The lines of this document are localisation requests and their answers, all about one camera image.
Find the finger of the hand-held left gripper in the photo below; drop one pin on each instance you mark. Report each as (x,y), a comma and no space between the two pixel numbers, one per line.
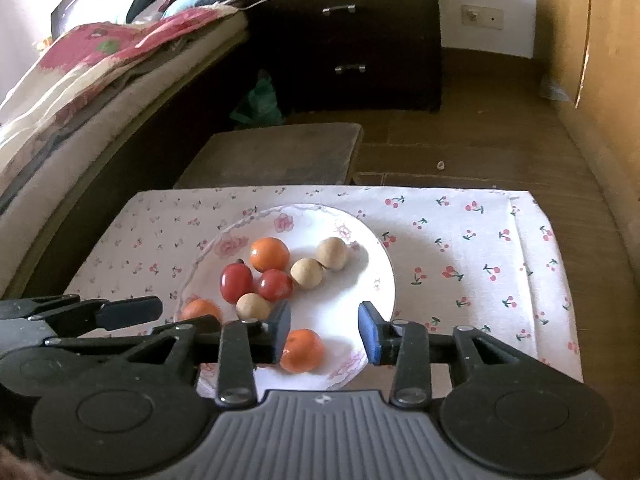
(100,339)
(130,310)

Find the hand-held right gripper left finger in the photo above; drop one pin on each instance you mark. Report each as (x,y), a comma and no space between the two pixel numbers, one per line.
(280,332)

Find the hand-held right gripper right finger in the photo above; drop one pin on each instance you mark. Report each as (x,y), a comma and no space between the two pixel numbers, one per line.
(369,334)

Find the orange tangerine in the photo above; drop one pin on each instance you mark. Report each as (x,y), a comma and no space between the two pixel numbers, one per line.
(270,254)
(202,309)
(302,351)

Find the white floral rimmed plate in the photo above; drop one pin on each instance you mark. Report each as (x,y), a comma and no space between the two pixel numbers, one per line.
(345,300)

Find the red cherry tomato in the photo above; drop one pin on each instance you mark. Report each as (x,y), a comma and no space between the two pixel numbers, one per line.
(236,282)
(275,285)

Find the reddish brown cloth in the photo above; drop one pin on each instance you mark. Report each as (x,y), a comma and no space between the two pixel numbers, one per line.
(15,467)

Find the cherry print tablecloth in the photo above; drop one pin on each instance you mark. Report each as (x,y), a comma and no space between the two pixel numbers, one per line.
(475,285)

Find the brown stool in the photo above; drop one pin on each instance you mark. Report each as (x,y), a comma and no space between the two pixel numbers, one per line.
(275,155)

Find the bed with beige mattress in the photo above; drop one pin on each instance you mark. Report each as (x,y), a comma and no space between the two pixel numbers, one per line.
(100,127)

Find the green bag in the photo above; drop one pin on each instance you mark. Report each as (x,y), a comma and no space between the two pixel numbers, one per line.
(260,102)

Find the floral patchwork blanket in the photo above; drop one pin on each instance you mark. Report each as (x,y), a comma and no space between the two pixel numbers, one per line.
(100,55)

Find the dark wooden nightstand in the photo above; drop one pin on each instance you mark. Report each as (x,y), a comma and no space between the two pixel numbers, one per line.
(390,35)

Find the wooden wardrobe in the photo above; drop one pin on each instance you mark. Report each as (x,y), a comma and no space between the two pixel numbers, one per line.
(565,35)

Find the wall socket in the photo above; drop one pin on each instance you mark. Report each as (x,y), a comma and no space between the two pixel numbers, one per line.
(482,15)

